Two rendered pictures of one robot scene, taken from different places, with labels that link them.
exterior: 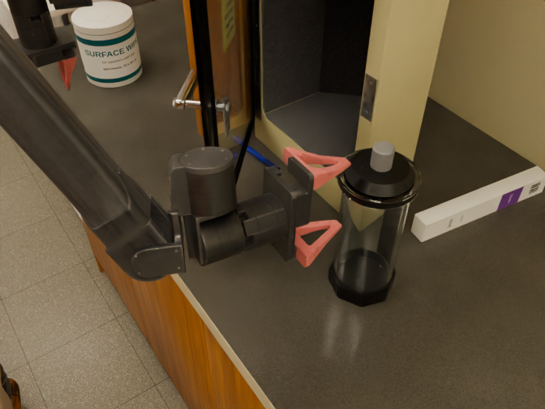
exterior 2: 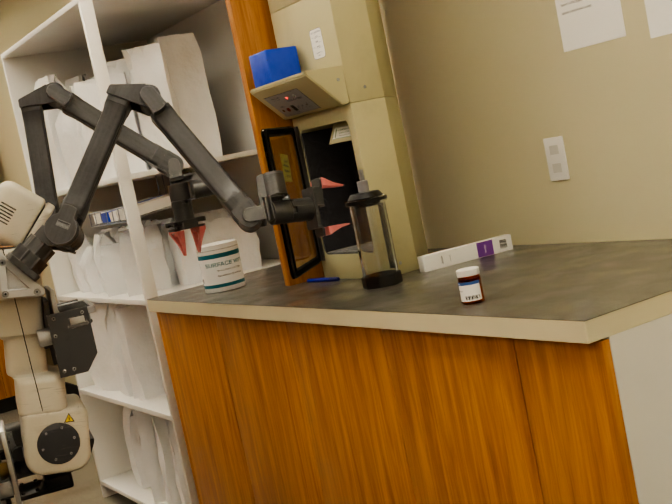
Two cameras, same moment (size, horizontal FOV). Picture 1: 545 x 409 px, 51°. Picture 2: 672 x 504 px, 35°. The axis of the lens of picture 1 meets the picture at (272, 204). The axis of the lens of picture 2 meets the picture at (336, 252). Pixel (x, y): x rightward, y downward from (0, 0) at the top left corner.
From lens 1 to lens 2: 2.16 m
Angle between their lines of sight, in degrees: 39
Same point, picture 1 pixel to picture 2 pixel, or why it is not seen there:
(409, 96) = (387, 182)
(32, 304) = not seen: outside the picture
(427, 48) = (388, 154)
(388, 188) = (366, 194)
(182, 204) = (262, 191)
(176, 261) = (261, 213)
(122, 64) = (230, 271)
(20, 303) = not seen: outside the picture
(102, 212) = (229, 193)
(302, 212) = (319, 196)
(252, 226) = (296, 202)
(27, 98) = (201, 150)
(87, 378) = not seen: outside the picture
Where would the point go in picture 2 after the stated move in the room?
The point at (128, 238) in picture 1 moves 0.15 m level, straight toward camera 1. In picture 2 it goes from (240, 204) to (254, 204)
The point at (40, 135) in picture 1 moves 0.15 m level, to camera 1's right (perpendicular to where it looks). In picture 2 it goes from (205, 163) to (266, 151)
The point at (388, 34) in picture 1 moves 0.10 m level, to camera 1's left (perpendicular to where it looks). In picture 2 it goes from (359, 143) to (322, 151)
